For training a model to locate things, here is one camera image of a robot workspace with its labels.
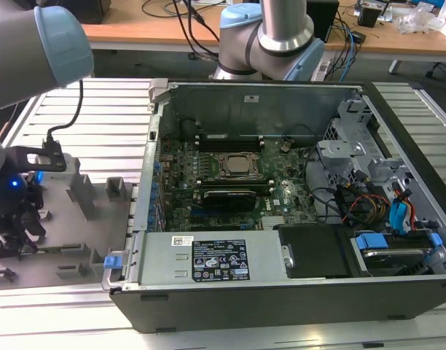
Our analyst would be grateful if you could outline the black RAM slot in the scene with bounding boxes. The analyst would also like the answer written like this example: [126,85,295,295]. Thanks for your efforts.
[195,133,266,142]
[199,184,275,190]
[199,146,264,153]
[195,142,265,149]
[196,179,275,186]
[197,139,264,146]

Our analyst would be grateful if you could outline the grey parts rack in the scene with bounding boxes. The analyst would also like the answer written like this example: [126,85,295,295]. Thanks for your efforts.
[0,156,138,292]

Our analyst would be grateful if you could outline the blue plastic latch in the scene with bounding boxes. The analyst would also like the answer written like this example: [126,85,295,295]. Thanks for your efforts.
[103,254,122,271]

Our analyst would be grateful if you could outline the silver power supply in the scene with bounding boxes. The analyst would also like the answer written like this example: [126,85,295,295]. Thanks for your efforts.
[137,230,282,289]

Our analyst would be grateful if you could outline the grey case latch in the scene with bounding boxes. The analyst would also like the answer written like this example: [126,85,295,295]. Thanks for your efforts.
[149,78,169,105]

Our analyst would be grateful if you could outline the black graphics card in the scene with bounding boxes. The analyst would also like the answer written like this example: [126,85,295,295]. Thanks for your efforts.
[202,188,257,219]

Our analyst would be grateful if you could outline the wide black device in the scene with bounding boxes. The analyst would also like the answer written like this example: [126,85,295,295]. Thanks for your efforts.
[68,0,108,23]

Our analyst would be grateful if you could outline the silver CPU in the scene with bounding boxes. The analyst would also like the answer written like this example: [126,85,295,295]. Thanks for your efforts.
[225,155,251,172]

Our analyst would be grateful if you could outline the wooden desk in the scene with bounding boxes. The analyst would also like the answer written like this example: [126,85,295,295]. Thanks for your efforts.
[79,0,446,76]

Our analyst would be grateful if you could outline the black open PC case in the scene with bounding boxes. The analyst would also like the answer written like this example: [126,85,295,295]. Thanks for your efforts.
[108,78,446,335]

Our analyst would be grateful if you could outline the silver chipset heatsink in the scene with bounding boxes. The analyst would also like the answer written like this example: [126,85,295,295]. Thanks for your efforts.
[261,217,286,231]

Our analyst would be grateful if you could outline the green motherboard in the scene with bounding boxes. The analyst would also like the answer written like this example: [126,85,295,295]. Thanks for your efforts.
[159,136,318,233]

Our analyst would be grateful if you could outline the black drive bay cover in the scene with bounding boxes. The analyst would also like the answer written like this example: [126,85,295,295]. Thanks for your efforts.
[275,225,355,280]

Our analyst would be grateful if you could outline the silver metal drive cage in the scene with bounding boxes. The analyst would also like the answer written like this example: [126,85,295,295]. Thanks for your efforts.
[316,96,417,190]

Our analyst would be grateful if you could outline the tall black box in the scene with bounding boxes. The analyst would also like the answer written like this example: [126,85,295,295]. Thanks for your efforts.
[306,0,340,43]

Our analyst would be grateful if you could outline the hard disk in blue carrier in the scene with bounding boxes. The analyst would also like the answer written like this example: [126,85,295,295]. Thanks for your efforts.
[350,233,442,278]

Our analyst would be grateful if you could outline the small black box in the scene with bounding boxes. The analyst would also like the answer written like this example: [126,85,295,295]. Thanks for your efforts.
[357,7,385,27]

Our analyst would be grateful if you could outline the clear plastic bag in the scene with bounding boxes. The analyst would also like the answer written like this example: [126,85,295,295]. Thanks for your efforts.
[396,2,442,36]

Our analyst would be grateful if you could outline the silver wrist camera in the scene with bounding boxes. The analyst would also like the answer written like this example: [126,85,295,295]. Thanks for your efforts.
[26,145,80,180]

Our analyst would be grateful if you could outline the black camera cable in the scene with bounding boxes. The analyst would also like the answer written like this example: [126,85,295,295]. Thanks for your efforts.
[43,78,85,149]

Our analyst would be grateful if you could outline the metal socket cover frame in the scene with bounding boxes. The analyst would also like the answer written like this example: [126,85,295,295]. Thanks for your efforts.
[217,152,262,176]

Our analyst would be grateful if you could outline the red yellow power wires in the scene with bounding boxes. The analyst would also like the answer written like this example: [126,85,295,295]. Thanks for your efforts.
[345,195,391,223]

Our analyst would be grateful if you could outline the blue flat cable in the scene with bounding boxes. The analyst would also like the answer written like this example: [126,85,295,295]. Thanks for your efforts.
[388,198,412,234]

